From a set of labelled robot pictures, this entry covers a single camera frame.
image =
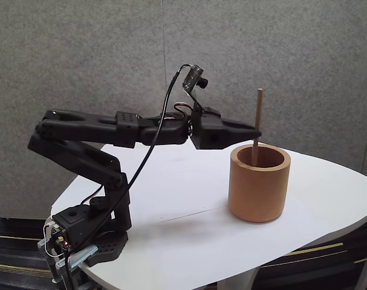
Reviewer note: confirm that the light wooden pen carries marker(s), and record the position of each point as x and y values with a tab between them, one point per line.
258	105

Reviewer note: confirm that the motor controller board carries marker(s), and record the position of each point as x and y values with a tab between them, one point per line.
60	240

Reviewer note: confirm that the brown cork pen holder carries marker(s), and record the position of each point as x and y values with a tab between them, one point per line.
255	193

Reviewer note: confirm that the small gripper camera board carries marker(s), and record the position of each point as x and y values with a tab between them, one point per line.
193	75

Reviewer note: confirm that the grey metal table clamp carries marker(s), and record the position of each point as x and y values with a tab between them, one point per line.
83	253

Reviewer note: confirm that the grey felt partition panel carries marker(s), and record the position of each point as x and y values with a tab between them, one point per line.
80	60
261	60

